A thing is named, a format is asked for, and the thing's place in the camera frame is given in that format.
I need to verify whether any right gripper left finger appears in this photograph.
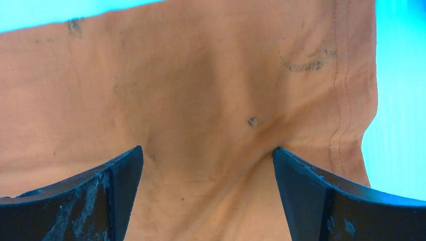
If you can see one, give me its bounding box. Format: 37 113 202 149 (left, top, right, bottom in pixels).
1 146 143 240

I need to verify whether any orange t-shirt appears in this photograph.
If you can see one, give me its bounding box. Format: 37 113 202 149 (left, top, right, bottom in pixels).
1 1 377 240

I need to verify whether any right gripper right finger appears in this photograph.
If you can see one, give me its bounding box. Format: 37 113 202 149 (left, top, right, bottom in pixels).
273 148 425 241

